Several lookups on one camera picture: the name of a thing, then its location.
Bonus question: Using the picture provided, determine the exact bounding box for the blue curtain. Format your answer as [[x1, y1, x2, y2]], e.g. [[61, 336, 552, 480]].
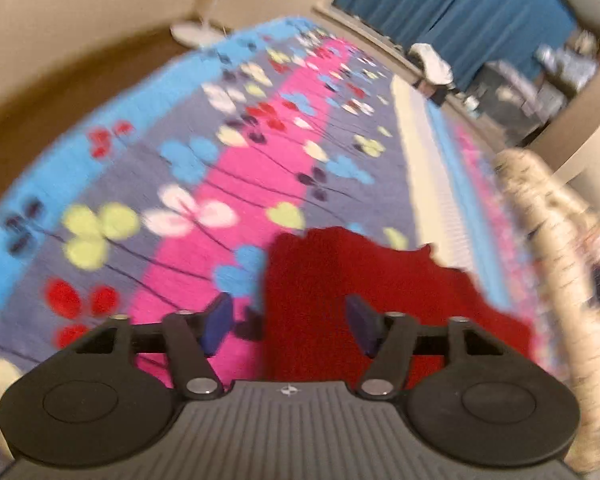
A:
[[332, 0, 582, 92]]

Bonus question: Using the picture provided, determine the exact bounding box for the red knit sweater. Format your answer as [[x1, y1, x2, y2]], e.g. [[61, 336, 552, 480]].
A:
[[259, 226, 537, 387]]

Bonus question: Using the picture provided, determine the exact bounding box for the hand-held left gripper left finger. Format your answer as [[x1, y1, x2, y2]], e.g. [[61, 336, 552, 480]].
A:
[[73, 292, 236, 401]]

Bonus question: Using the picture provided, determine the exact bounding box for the dark cabinet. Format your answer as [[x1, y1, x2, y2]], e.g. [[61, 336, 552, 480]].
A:
[[466, 59, 570, 147]]

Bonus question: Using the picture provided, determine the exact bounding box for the floral patterned blanket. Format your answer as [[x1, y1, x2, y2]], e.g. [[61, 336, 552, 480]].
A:
[[0, 16, 561, 467]]

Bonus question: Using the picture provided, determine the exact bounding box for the white cloth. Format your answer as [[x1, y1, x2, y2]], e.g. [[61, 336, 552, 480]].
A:
[[409, 42, 456, 87]]

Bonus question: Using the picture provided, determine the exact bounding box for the cream patterned pillow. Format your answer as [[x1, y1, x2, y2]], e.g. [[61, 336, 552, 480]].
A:
[[494, 148, 600, 477]]

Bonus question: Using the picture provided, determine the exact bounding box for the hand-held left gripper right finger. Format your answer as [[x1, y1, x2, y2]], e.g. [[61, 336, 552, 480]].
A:
[[344, 294, 524, 401]]

